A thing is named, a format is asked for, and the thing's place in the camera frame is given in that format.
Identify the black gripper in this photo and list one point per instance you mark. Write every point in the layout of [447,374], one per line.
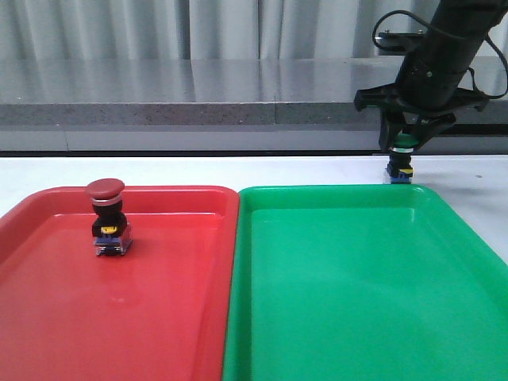
[430,122]

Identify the green mushroom push button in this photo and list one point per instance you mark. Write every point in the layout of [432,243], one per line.
[399,170]

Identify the red mushroom push button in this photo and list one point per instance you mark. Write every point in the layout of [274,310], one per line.
[111,230]

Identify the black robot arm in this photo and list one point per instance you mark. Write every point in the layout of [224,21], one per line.
[426,93]

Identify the green plastic tray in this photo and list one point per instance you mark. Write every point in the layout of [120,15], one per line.
[362,282]

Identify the red plastic tray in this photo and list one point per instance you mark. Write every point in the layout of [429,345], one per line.
[157,313]

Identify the grey stone counter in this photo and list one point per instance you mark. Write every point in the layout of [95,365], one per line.
[186,106]

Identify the grey pleated curtain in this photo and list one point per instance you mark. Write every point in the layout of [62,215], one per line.
[200,30]

